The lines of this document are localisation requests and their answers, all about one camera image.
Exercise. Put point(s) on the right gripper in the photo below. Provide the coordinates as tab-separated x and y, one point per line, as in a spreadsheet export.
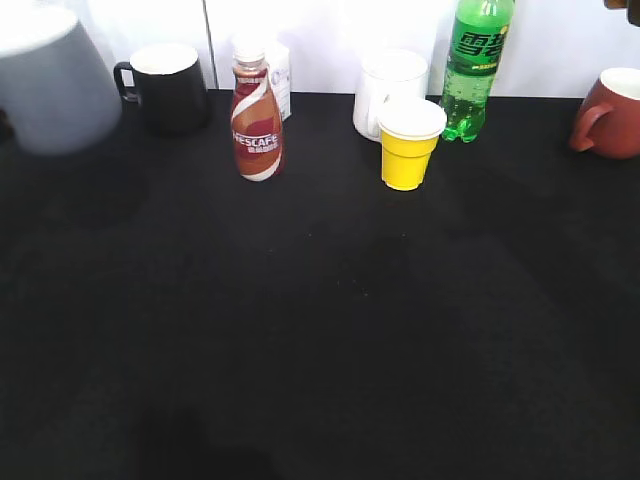
632	8

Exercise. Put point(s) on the green Sprite bottle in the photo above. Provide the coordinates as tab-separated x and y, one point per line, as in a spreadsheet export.
478	37

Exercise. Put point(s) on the red ceramic mug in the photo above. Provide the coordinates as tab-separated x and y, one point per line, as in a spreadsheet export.
607	122

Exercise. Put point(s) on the yellow paper cup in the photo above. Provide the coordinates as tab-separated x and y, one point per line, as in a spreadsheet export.
410	128

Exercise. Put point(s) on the Nescafe coffee bottle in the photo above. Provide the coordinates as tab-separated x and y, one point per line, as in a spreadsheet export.
255	119

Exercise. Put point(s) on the white ceramic mug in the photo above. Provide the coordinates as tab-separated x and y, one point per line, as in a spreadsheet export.
387	73

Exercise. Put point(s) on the black ceramic mug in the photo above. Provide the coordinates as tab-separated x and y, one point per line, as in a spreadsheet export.
166	81

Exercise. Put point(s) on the grey ceramic mug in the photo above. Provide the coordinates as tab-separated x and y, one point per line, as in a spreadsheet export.
56	90

